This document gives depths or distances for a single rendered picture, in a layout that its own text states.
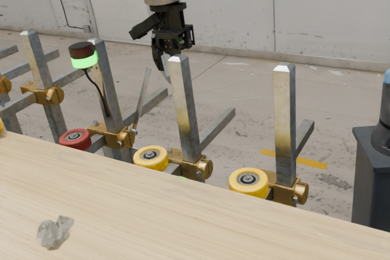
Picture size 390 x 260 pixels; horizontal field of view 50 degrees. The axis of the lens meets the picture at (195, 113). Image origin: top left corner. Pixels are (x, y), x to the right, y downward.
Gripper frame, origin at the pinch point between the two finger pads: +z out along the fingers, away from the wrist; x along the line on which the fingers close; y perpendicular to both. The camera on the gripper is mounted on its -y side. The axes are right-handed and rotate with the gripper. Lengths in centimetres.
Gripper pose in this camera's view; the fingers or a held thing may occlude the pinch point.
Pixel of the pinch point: (169, 78)
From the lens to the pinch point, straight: 109.7
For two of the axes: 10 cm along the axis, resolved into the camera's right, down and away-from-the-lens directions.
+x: 5.0, -4.6, 7.3
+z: 1.2, 8.8, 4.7
